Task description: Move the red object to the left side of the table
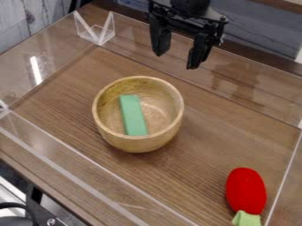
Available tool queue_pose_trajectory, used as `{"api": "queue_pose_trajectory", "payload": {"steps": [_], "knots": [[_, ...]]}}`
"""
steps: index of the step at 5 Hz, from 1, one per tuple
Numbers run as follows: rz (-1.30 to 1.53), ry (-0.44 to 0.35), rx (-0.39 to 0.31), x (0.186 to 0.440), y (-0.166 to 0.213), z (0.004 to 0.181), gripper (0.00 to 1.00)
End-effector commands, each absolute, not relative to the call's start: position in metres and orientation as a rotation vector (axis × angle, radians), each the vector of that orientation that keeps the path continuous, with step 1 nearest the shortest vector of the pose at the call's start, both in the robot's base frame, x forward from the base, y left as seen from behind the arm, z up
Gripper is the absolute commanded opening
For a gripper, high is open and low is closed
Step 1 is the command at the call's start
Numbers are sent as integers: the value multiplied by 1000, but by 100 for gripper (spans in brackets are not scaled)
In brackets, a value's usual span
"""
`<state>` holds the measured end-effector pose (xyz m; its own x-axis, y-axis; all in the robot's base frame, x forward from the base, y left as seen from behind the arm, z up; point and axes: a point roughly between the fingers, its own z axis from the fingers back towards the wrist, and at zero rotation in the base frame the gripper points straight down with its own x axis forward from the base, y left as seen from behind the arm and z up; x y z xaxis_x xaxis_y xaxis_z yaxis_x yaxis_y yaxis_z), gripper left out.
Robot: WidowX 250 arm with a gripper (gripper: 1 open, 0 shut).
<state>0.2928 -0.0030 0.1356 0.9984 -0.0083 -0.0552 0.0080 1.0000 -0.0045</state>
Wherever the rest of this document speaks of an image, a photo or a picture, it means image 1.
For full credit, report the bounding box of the green rectangular block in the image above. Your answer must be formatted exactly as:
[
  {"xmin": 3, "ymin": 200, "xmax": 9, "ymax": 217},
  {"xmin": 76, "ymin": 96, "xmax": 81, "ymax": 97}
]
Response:
[{"xmin": 119, "ymin": 95, "xmax": 147, "ymax": 136}]

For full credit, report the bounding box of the wooden bowl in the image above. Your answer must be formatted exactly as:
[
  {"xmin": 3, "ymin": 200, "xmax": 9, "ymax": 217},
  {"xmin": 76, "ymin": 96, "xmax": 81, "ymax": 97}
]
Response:
[{"xmin": 92, "ymin": 76, "xmax": 184, "ymax": 153}]

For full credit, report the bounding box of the black table clamp base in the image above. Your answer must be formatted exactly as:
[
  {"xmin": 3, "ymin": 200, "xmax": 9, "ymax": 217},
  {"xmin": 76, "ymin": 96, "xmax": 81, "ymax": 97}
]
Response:
[{"xmin": 0, "ymin": 186, "xmax": 67, "ymax": 226}]

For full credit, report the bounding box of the clear acrylic corner bracket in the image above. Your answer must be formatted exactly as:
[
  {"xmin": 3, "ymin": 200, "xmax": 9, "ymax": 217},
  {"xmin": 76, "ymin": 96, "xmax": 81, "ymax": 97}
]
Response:
[{"xmin": 73, "ymin": 11, "xmax": 116, "ymax": 46}]

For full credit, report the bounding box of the red plush toy green stem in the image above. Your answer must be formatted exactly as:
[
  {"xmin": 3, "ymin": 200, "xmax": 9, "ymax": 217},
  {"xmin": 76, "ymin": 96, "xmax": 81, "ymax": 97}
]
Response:
[{"xmin": 226, "ymin": 168, "xmax": 267, "ymax": 226}]

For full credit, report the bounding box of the black cable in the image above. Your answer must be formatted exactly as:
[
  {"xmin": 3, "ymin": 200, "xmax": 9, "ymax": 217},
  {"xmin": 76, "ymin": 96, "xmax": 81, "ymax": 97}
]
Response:
[{"xmin": 0, "ymin": 202, "xmax": 36, "ymax": 220}]

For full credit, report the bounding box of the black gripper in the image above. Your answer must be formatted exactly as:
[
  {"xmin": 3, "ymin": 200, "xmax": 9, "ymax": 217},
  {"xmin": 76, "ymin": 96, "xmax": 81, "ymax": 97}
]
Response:
[{"xmin": 148, "ymin": 0, "xmax": 228, "ymax": 70}]

